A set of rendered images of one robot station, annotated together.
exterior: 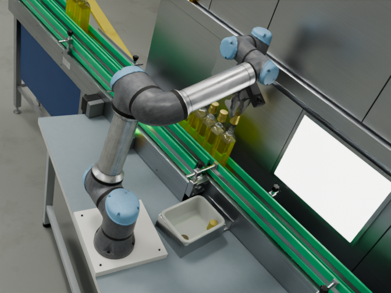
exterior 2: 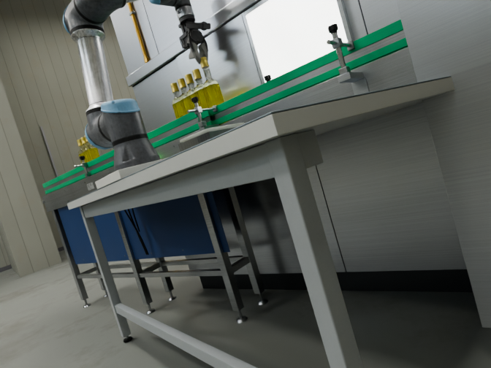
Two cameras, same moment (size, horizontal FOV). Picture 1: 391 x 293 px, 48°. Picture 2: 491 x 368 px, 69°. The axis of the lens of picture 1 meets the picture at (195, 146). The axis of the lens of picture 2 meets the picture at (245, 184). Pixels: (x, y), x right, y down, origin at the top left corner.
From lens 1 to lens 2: 145 cm
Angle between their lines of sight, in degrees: 35
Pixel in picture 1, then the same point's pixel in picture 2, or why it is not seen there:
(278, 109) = (230, 37)
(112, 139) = (84, 63)
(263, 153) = (248, 81)
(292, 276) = (324, 93)
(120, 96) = (69, 14)
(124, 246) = (142, 147)
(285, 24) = not seen: outside the picture
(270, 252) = (295, 104)
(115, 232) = (121, 127)
